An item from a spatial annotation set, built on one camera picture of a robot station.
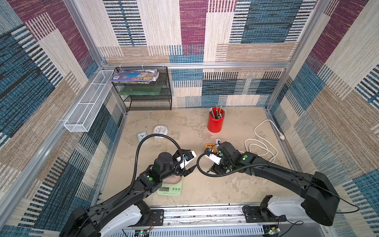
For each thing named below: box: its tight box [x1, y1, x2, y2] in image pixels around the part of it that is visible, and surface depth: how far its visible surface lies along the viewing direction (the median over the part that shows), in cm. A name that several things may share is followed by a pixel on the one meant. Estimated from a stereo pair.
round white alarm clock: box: [152, 124, 169, 140], surface depth 107 cm
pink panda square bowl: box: [162, 174, 183, 185], surface depth 81 cm
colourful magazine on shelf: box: [109, 69, 160, 84], surface depth 83 cm
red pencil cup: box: [207, 112, 226, 133], surface depth 108 cm
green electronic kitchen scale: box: [156, 179, 183, 197], surface depth 82 cm
